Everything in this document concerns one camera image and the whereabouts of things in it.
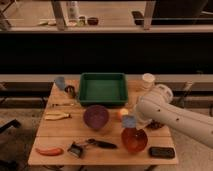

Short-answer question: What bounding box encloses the red chili pepper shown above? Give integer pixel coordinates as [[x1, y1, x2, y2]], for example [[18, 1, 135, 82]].
[[35, 148, 64, 156]]

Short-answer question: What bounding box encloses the blue sponge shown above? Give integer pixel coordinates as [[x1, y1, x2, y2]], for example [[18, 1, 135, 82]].
[[122, 115, 136, 128]]

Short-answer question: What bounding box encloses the bunch of dark grapes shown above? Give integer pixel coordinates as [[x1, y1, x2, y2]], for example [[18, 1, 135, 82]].
[[147, 121, 163, 130]]

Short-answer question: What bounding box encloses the dark bowl on shelf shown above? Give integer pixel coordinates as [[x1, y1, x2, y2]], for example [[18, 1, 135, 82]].
[[87, 17, 99, 26]]

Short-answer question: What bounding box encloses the black metal clip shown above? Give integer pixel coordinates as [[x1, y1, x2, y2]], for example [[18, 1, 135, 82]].
[[67, 142, 84, 158]]

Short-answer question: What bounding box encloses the black handled utensil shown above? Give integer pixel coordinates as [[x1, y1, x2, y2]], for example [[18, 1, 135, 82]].
[[86, 139, 118, 149]]

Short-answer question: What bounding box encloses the red bowl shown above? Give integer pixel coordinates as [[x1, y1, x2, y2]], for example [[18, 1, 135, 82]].
[[121, 128, 148, 153]]

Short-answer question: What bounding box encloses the small metal cup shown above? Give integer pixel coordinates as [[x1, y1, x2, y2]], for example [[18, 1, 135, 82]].
[[65, 85, 76, 98]]

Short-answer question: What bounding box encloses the green plastic tray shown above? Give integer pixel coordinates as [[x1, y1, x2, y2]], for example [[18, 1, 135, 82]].
[[78, 73, 128, 106]]

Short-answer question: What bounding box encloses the small jar on shelf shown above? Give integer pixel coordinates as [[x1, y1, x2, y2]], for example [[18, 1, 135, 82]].
[[79, 16, 86, 26]]

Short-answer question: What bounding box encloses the blue cup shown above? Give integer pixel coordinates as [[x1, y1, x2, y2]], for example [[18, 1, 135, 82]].
[[54, 76, 66, 91]]

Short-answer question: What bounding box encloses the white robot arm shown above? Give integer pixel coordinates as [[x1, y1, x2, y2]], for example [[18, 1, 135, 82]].
[[134, 84, 213, 149]]

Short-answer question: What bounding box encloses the apple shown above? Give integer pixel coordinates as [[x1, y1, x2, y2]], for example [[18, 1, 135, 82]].
[[117, 108, 129, 121]]

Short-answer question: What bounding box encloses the banana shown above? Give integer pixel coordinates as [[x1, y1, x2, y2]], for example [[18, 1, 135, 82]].
[[44, 113, 71, 121]]

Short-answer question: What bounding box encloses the clear bottle on shelf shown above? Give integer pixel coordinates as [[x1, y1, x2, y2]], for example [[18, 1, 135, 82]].
[[66, 0, 79, 23]]

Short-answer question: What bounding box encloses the purple bowl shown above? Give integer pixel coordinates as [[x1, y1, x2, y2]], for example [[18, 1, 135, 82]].
[[83, 105, 109, 130]]

